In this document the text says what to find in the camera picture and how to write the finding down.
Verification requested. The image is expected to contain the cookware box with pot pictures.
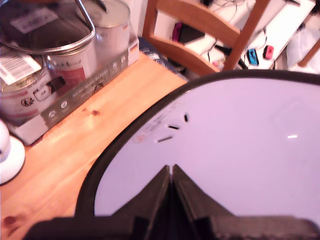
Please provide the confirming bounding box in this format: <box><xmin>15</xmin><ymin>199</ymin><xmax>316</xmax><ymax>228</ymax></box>
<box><xmin>0</xmin><ymin>0</ymin><xmax>140</xmax><ymax>147</ymax></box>

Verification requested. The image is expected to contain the blue patterned cloth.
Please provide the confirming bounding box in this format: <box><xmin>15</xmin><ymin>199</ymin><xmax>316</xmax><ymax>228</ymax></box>
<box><xmin>138</xmin><ymin>36</ymin><xmax>188</xmax><ymax>77</ymax></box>

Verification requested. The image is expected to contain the white rounded object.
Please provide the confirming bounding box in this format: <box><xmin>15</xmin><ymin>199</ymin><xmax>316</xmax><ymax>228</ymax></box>
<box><xmin>0</xmin><ymin>119</ymin><xmax>26</xmax><ymax>186</ymax></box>

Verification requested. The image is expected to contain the blue game controller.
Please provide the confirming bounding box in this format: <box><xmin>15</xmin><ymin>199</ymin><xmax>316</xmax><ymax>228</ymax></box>
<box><xmin>246</xmin><ymin>48</ymin><xmax>259</xmax><ymax>65</ymax></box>

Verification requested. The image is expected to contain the black game console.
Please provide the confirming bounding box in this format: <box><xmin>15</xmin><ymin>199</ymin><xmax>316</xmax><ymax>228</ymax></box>
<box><xmin>179</xmin><ymin>26</ymin><xmax>205</xmax><ymax>45</ymax></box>

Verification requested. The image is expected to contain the red game controller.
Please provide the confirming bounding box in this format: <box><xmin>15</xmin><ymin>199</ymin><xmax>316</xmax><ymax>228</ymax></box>
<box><xmin>262</xmin><ymin>45</ymin><xmax>274</xmax><ymax>60</ymax></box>

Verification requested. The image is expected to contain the magenta game controller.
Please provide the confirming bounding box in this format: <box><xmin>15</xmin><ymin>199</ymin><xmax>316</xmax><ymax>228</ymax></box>
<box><xmin>172</xmin><ymin>22</ymin><xmax>183</xmax><ymax>42</ymax></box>

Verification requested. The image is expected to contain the wooden chair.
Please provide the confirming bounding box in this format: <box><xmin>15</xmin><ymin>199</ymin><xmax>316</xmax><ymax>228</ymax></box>
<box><xmin>142</xmin><ymin>0</ymin><xmax>272</xmax><ymax>76</ymax></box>

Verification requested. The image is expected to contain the glass pot lid, metal handle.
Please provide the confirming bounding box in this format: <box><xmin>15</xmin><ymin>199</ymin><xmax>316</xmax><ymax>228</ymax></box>
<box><xmin>0</xmin><ymin>0</ymin><xmax>96</xmax><ymax>55</ymax></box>

